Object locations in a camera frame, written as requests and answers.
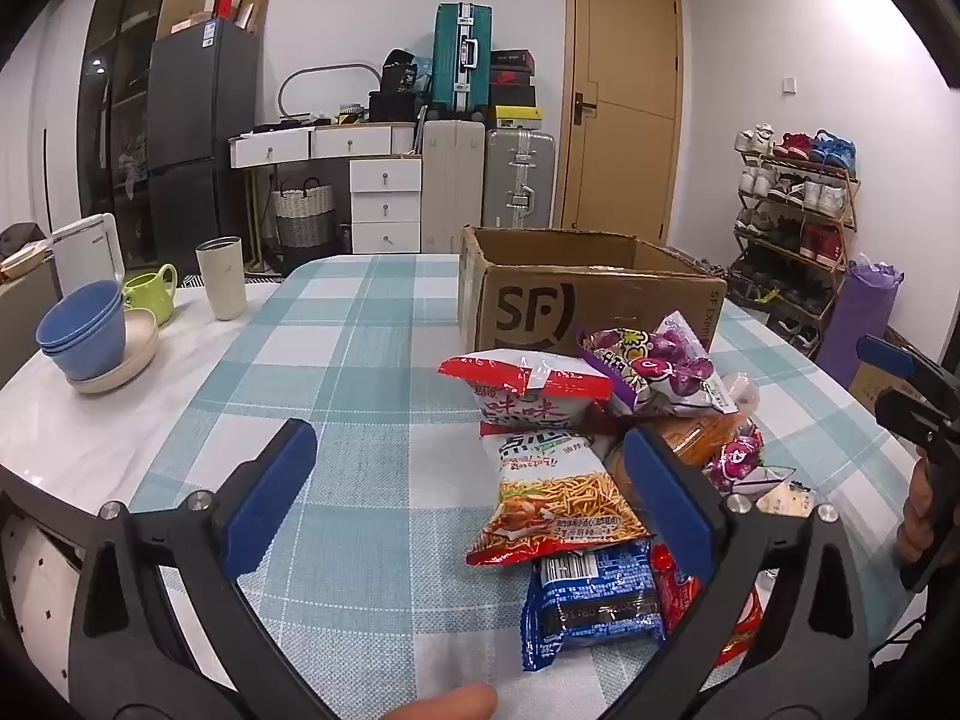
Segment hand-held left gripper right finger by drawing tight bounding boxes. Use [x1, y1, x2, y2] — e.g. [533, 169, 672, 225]
[600, 424, 871, 720]

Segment fried sticks snack packet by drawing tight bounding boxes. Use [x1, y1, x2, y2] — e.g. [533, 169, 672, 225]
[465, 424, 652, 567]

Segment white electric kettle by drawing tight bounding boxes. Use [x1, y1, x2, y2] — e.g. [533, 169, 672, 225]
[49, 213, 125, 297]

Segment beige shallow bowl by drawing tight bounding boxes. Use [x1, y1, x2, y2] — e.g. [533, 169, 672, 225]
[69, 310, 161, 395]

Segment teal suitcase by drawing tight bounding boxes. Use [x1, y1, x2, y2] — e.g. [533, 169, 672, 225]
[431, 2, 494, 121]

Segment blue cookie packet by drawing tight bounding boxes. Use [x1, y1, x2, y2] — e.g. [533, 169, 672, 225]
[521, 536, 667, 672]

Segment shoe rack with shoes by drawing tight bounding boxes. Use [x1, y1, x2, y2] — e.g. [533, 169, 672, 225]
[733, 122, 860, 353]

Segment green mug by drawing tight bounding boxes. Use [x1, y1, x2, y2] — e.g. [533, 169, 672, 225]
[122, 264, 179, 327]

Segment white desk with drawers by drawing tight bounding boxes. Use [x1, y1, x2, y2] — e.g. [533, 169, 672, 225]
[229, 122, 422, 275]

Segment yellow black shoe box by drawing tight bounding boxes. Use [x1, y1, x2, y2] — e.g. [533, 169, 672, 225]
[486, 105, 544, 131]

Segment blue stacked bowls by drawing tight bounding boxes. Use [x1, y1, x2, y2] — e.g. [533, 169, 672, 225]
[36, 280, 126, 361]

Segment woven basket with handles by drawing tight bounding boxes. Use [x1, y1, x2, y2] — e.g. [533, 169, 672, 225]
[271, 176, 335, 248]

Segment red white noodle snack packet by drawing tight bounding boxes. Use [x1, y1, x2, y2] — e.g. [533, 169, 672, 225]
[437, 351, 614, 436]

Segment dark grey refrigerator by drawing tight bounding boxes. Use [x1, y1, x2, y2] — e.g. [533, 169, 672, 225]
[145, 17, 261, 269]

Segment white tumbler with dark lid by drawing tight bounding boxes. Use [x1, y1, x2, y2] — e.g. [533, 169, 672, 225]
[196, 236, 248, 321]

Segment striped floor mat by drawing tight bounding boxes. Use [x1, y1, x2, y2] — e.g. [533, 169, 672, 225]
[176, 270, 286, 287]

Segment person's left hand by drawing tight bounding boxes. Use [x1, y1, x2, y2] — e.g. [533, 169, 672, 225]
[356, 684, 497, 720]

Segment black bag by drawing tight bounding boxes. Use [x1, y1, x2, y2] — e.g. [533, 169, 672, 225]
[381, 49, 419, 96]

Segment orange bread packet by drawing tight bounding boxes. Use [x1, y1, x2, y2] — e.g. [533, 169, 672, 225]
[604, 375, 762, 511]

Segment small purple candy packet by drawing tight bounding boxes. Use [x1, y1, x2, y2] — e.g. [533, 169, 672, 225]
[705, 427, 785, 496]

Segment person's right hand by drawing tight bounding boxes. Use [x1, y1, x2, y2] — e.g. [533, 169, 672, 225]
[896, 465, 931, 563]

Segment red cookie packet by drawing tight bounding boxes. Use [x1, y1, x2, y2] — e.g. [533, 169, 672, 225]
[649, 540, 766, 668]

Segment dark glass cabinet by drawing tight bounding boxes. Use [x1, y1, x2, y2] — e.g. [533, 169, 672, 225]
[75, 0, 185, 271]

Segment white suitcase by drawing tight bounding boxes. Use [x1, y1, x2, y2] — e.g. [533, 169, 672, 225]
[420, 118, 486, 254]

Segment silver suitcase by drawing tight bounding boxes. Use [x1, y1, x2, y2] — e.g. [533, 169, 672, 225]
[484, 129, 557, 230]

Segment pale snack packet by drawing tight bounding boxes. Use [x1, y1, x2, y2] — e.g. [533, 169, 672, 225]
[754, 480, 817, 518]

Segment brown cardboard box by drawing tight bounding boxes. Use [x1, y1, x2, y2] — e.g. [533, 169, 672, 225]
[457, 225, 728, 361]

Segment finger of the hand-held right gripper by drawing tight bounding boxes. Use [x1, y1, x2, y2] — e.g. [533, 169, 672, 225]
[857, 335, 960, 421]
[875, 388, 960, 458]

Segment grey arched frame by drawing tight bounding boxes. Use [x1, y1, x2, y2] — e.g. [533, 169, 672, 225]
[277, 62, 381, 121]

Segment white drawer unit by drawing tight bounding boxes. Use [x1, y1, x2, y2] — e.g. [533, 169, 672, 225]
[350, 157, 422, 254]

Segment wooden door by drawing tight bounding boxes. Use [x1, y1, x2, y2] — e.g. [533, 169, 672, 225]
[559, 0, 683, 248]

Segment blue bowl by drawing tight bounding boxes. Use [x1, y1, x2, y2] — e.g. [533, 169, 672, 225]
[41, 345, 125, 382]

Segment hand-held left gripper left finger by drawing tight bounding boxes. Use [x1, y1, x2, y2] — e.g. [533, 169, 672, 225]
[67, 418, 338, 720]

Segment small cardboard box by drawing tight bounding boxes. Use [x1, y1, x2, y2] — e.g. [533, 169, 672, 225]
[847, 326, 927, 413]

